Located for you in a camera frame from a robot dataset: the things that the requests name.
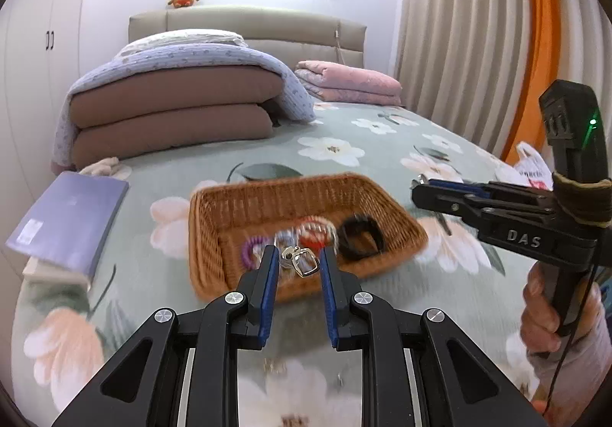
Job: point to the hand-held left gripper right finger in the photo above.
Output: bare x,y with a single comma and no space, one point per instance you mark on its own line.
329,293

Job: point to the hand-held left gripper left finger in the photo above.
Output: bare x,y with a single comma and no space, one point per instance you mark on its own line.
267,293

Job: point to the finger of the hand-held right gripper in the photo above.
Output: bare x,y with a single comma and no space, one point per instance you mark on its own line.
454,185
440,200

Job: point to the small silver clasp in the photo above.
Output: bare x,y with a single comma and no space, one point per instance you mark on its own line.
421,179

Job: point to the silver metal clip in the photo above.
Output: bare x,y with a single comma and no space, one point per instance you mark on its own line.
306,270

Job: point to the brown wicker basket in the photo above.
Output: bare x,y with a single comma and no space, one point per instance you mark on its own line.
224,216

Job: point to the person's right forearm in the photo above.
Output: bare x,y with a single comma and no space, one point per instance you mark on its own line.
583,374

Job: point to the person's right hand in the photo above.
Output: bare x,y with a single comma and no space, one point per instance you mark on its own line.
538,312

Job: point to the white plastic bag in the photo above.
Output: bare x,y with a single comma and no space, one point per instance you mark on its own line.
533,168

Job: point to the pink folded blanket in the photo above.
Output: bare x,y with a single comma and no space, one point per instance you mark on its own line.
349,82

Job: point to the beige curtain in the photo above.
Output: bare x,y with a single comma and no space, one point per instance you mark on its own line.
454,35

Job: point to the orange curtain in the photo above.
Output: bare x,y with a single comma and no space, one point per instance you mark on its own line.
540,49

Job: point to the brown folded cushion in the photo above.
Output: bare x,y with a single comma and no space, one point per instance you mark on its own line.
181,97
172,135

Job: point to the blue floral blanket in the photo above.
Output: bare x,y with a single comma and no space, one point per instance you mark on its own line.
287,82

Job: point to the blue notebook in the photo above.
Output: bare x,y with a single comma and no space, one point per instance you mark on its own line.
71,216

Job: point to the white book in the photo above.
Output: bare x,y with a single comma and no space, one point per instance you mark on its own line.
52,271

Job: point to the beige padded headboard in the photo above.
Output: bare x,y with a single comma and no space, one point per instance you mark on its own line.
267,25

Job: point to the white pillow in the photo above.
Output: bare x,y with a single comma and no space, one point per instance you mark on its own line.
191,42

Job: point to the white wardrobe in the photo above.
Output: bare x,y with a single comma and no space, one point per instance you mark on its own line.
38,49

